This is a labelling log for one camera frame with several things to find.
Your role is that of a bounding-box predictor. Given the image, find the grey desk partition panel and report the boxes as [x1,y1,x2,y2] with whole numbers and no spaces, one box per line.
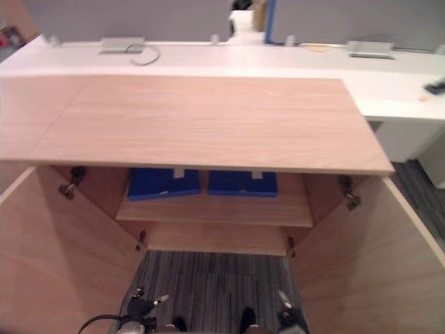
[273,0,445,54]
[24,0,233,45]

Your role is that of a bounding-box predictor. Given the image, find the grey cable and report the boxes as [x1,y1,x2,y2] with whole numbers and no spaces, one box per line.
[127,43,162,67]

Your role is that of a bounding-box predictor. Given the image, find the wooden cabinet door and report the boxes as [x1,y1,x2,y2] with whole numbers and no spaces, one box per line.
[0,166,149,334]
[289,175,445,334]

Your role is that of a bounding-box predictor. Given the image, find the light wood cabinet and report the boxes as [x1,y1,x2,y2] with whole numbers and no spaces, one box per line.
[6,78,396,258]

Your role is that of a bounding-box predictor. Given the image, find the silver desk cable box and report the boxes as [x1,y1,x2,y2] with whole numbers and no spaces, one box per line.
[346,40,396,59]
[99,36,145,54]

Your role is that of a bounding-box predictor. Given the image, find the black flat device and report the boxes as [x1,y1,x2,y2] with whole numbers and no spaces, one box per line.
[423,79,445,94]

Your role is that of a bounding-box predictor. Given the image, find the wooden right cabinet door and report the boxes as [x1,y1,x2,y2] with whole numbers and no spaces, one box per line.
[289,175,445,334]

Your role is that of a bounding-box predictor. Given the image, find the wooden left cabinet door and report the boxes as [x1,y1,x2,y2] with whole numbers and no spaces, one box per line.
[0,166,149,334]

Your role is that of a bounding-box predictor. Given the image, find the wooden cabinet shelf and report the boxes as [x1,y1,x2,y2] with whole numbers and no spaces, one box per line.
[115,193,314,230]

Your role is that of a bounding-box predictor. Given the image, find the dark robot right foot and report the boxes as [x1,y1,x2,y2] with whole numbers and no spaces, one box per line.
[239,305,257,331]

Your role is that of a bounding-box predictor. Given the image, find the dark robot foot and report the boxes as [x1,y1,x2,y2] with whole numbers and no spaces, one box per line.
[239,305,257,331]
[172,315,189,334]

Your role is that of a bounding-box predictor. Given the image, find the small white table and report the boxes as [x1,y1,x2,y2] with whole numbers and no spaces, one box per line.
[229,9,267,45]

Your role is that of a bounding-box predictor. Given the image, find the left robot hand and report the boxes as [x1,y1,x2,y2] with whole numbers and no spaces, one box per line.
[127,286,170,317]

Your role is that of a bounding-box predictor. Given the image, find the dark cluttered items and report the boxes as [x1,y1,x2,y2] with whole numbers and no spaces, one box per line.
[0,23,29,64]

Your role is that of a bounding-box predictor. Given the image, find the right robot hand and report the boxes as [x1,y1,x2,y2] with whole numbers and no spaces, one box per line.
[277,289,311,334]

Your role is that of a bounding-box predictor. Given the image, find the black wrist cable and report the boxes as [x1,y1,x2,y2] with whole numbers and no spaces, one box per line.
[80,314,122,334]

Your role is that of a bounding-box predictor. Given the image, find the blue partition trim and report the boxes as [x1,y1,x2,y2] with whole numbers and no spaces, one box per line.
[264,0,278,45]

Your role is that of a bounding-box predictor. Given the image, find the brown cardboard piece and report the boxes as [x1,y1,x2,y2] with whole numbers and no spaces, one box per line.
[252,0,268,32]

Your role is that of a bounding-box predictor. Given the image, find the dark robot left foot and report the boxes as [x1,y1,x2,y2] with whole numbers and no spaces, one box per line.
[172,315,189,334]

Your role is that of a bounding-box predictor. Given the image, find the long white desk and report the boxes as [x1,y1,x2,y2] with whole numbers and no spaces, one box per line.
[0,33,445,164]

